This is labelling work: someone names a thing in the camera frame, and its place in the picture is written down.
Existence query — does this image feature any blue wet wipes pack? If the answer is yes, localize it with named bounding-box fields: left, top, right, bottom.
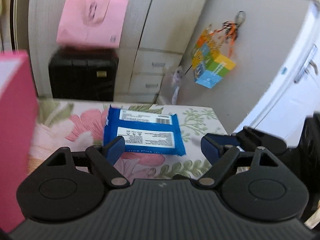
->
left=103, top=107, right=186, bottom=156

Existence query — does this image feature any floral tablecloth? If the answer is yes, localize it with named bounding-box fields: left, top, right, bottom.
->
left=26, top=98, right=229, bottom=181

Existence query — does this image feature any black suitcase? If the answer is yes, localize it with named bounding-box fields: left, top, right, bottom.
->
left=48, top=48, right=119, bottom=102

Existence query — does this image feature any white door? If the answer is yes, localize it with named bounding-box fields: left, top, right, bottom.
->
left=235, top=2, right=319, bottom=146

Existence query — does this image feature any colourful paper gift bag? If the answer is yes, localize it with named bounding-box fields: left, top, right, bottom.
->
left=191, top=11, right=246, bottom=89

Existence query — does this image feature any pink cardboard shoe box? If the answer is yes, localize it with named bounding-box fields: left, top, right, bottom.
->
left=1, top=50, right=38, bottom=232

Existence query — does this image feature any pink tote bag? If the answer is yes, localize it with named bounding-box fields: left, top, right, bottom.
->
left=56, top=0, right=129, bottom=49

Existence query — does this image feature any grey wardrobe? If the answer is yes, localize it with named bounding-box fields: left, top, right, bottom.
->
left=29, top=0, right=206, bottom=102

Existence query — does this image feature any silver door handle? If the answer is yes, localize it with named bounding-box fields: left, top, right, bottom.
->
left=293, top=44, right=319, bottom=83

